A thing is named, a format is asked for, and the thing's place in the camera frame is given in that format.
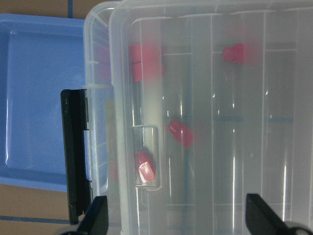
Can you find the clear plastic storage box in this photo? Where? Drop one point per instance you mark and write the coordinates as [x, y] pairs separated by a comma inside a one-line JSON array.
[[101, 133]]

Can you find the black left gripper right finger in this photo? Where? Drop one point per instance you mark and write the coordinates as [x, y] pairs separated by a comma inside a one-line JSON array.
[[261, 219]]

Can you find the clear plastic box lid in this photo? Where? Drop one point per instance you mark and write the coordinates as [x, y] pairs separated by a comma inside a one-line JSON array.
[[252, 122]]

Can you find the red block upper pair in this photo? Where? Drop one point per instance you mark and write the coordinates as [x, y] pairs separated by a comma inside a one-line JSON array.
[[139, 53]]

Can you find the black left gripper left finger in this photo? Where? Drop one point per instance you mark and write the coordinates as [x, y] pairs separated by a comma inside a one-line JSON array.
[[96, 220]]

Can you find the blue plastic tray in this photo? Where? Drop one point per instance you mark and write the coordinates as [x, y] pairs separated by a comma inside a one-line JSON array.
[[39, 57]]

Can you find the black box latch handle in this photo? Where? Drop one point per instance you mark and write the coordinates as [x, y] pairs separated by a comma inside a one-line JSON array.
[[74, 121]]

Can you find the red block lower pair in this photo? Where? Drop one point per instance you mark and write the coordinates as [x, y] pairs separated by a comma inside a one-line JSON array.
[[138, 71]]

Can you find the red block pair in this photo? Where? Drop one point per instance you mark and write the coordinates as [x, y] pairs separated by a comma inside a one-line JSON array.
[[139, 53], [138, 71]]

